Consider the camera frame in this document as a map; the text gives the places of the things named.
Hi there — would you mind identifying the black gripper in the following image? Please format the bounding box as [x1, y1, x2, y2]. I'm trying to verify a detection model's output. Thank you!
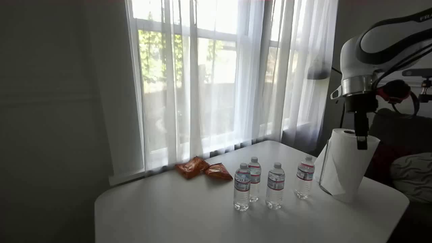
[344, 91, 380, 151]

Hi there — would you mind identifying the white paper towel roll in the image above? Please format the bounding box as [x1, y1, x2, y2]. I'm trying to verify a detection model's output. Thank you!
[314, 127, 383, 203]

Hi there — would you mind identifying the dark sofa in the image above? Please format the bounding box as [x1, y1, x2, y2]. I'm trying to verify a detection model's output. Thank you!
[367, 106, 432, 243]

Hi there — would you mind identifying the grey patterned pillow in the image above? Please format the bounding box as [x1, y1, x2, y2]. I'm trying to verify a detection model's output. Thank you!
[389, 151, 432, 205]

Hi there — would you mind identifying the clear plastic water bottle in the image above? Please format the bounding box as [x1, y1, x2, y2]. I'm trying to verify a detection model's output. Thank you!
[233, 162, 253, 213]
[267, 162, 287, 210]
[248, 155, 264, 203]
[295, 155, 317, 201]

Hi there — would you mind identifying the orange chips bag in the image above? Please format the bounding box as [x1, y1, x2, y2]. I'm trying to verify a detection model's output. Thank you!
[175, 155, 211, 181]
[203, 162, 234, 183]

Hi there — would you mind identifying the white framed window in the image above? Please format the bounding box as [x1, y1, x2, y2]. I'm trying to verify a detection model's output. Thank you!
[130, 0, 295, 156]

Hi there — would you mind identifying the white sheer curtain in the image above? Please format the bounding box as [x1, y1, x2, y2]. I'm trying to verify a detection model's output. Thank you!
[84, 0, 341, 178]

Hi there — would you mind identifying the black wrist camera orange mount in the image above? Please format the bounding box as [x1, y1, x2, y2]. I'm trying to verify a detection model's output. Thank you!
[377, 79, 412, 104]

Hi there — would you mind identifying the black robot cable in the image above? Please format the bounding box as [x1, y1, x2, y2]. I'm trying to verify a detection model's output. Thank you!
[371, 41, 432, 118]

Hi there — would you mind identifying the black camera stand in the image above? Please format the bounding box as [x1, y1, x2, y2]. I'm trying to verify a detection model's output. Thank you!
[418, 77, 432, 105]

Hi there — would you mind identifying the black stereo camera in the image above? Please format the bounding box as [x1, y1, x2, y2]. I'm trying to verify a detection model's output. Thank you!
[403, 66, 432, 78]

